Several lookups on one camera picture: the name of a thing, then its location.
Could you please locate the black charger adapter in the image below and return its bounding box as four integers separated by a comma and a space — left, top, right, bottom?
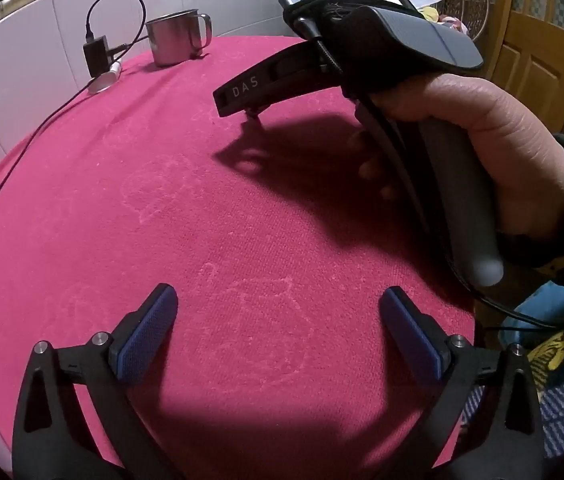
83, 36, 113, 77

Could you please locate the stainless steel mug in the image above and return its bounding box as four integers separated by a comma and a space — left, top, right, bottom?
145, 9, 213, 67

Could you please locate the wooden door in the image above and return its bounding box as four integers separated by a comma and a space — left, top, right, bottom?
486, 0, 564, 131

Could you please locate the blue cloth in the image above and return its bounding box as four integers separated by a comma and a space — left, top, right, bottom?
506, 280, 564, 333

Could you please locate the pink tablecloth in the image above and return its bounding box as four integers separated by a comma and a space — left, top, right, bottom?
0, 35, 482, 480

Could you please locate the white power strip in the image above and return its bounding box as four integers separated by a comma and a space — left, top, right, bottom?
87, 60, 124, 95

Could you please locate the black looped charger cable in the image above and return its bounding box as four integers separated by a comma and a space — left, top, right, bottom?
84, 0, 149, 56

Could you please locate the black power strip cord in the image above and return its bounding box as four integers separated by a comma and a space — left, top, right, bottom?
0, 85, 94, 241

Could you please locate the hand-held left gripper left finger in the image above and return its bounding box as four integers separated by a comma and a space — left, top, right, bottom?
12, 283, 187, 480

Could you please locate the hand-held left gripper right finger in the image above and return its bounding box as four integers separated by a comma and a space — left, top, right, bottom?
379, 286, 547, 480

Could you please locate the person's right hand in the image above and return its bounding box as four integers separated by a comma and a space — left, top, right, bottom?
376, 74, 564, 238

